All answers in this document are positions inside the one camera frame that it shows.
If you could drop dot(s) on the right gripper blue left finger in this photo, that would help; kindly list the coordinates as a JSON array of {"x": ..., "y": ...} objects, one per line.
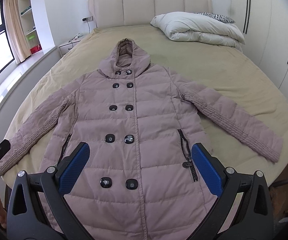
[{"x": 70, "y": 168}]

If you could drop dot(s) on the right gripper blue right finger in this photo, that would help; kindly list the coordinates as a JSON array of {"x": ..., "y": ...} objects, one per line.
[{"x": 210, "y": 168}]

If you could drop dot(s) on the mauve hooded puffer coat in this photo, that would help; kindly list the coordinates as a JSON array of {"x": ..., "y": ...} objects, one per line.
[{"x": 140, "y": 121}]

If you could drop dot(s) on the beige bed sheet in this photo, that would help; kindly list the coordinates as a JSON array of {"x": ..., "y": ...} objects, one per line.
[{"x": 222, "y": 68}]

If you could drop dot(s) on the red box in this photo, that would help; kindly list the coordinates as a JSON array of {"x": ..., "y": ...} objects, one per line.
[{"x": 36, "y": 49}]

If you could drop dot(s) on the white nightstand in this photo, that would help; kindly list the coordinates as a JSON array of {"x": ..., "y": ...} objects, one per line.
[{"x": 68, "y": 46}]

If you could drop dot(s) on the green box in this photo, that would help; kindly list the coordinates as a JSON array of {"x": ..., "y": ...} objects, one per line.
[{"x": 31, "y": 37}]

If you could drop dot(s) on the beige curtain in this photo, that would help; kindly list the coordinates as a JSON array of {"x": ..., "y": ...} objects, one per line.
[{"x": 14, "y": 30}]

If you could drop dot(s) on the white folded duvet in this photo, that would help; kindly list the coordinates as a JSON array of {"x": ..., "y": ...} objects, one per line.
[{"x": 192, "y": 27}]

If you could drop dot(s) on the zebra print pillow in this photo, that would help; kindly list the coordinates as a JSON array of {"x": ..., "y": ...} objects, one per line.
[{"x": 218, "y": 17}]

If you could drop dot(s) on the white wardrobe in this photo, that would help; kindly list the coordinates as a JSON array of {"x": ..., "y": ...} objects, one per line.
[{"x": 264, "y": 24}]

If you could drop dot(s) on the cream upholstered headboard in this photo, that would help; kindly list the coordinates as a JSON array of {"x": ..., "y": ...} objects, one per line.
[{"x": 116, "y": 13}]

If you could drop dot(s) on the wall power socket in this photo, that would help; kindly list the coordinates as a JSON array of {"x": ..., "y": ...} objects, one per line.
[{"x": 87, "y": 19}]

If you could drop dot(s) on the white wall shelf unit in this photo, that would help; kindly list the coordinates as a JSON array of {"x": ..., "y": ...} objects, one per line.
[{"x": 27, "y": 21}]

